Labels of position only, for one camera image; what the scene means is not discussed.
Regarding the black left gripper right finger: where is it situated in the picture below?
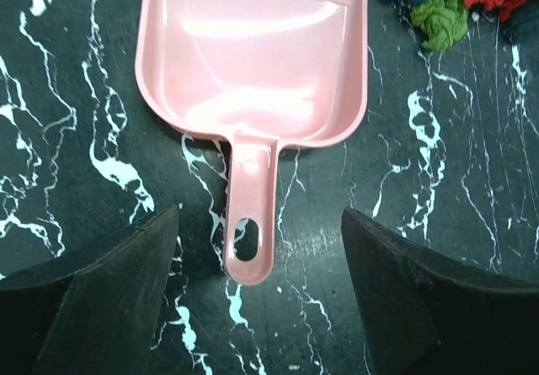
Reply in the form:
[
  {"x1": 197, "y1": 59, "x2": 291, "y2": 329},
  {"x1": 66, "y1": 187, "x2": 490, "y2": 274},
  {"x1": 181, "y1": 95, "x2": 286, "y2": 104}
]
[{"x1": 341, "y1": 208, "x2": 538, "y2": 374}]

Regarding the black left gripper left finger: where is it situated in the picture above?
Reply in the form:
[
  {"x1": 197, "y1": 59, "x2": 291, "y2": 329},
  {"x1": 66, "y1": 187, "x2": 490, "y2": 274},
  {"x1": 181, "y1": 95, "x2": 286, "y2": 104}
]
[{"x1": 1, "y1": 206, "x2": 179, "y2": 374}]

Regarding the pink plastic dustpan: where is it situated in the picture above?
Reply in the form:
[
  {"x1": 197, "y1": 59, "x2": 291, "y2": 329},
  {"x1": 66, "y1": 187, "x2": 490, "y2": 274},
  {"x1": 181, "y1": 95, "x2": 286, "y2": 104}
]
[{"x1": 135, "y1": 0, "x2": 368, "y2": 286}]

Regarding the green paper scrap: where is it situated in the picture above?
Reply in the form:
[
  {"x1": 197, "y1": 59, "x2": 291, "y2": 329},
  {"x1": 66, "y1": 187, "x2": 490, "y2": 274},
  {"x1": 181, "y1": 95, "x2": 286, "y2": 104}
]
[{"x1": 410, "y1": 0, "x2": 468, "y2": 52}]

